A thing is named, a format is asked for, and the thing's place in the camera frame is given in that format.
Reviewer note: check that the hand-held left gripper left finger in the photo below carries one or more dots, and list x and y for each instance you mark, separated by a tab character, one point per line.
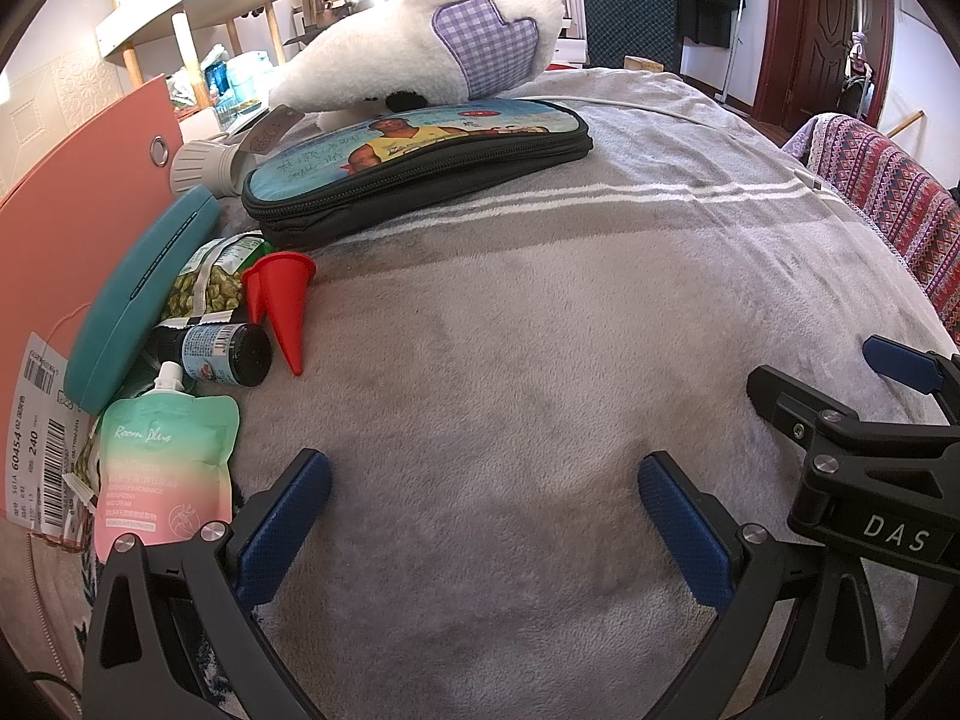
281	529

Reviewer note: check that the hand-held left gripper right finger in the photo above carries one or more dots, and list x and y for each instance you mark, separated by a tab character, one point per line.
686	532

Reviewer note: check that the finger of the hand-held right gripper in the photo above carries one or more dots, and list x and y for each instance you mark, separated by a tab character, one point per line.
787	397
904	364

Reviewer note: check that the light blue container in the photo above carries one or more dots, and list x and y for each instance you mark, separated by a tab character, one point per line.
247	75

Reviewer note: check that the pastel spout pouch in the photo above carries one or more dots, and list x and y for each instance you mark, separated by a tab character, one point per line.
165	465

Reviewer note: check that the patterned woven blanket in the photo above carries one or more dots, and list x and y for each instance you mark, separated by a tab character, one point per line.
900	195

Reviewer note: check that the small dark bottle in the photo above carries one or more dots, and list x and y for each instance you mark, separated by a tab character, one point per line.
225	352

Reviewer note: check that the large red cone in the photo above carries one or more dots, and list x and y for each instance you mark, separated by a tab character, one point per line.
289	307

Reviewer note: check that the small red cone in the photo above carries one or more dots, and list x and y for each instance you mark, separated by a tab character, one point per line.
253	296

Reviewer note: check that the wooden stick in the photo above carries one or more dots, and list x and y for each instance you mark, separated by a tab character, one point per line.
906	124

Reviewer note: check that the green pea snack packet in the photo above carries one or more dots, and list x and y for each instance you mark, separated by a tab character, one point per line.
214	292

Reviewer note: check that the grey striped blanket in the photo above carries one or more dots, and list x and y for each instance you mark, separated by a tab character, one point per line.
525	315

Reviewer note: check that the teal glasses case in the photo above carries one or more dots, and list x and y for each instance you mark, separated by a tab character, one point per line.
127	300

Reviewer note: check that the dark wooden door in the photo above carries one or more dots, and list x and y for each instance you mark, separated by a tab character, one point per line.
825	15

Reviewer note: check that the small cardboard box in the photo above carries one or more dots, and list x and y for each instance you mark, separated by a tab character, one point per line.
643	63

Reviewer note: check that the white ribbed cap bottle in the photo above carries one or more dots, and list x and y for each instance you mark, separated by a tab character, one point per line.
199	165

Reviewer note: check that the printed black pencil case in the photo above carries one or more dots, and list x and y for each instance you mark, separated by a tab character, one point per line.
420	165

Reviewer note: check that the pink storage box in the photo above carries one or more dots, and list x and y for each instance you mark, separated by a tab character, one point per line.
67	202

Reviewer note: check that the grey plush toy tag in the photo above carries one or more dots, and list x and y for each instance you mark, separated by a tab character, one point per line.
270	131

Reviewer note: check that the dark quilted panel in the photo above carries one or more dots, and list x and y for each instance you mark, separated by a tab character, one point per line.
630	0

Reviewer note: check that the white plush toy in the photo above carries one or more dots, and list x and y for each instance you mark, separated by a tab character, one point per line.
375	45

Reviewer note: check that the wooden shelf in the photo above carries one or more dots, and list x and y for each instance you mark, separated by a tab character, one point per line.
187	11

